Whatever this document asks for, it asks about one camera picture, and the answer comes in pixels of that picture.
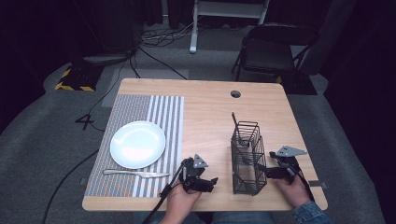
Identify white plate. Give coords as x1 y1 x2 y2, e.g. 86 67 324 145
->
109 120 167 170

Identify person's right denim sleeve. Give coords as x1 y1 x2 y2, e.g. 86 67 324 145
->
291 201 334 224

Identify dark utensil handle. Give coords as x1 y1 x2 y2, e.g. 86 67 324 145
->
231 111 250 147

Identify black wire basket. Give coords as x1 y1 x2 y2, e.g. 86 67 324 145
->
231 120 268 197

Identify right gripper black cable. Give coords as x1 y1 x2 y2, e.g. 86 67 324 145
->
288 166 316 202

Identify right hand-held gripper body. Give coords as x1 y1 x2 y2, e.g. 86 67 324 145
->
269 145 308 185

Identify grey curtain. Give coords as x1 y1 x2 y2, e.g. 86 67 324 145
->
299 0 359 77

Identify black folding chair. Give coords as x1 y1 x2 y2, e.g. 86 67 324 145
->
231 22 320 94

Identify person's left hand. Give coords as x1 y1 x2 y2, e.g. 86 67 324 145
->
166 183 202 219

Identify grey striped placemat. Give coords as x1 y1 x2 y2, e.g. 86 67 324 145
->
84 93 186 199

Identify person's right hand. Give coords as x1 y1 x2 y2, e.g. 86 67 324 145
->
274 175 312 209

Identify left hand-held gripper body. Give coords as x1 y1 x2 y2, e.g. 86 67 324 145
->
180 153 212 193

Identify black yellow striped base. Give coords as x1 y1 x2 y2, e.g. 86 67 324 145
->
54 63 105 93
275 72 318 96

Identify white metal desk frame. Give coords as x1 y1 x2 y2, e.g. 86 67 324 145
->
189 0 271 55

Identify bundle of floor cables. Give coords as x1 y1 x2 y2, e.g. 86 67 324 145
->
136 18 204 49

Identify black floor cable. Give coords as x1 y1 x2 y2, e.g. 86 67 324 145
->
41 148 101 224

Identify silver table knife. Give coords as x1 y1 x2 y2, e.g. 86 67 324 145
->
102 168 171 179

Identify grey round stand base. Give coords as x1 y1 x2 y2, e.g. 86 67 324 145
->
81 51 134 67

